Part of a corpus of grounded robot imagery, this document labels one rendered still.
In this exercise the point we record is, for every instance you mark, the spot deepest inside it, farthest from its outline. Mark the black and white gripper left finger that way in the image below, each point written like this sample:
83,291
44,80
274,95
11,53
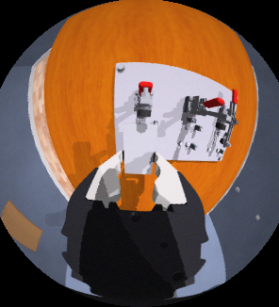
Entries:
97,190

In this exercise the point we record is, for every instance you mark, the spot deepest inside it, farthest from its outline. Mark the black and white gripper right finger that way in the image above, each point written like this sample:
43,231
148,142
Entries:
177,195

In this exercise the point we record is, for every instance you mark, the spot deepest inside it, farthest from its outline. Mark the grey toggle clamp with red handle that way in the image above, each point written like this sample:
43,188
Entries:
144,99
233,122

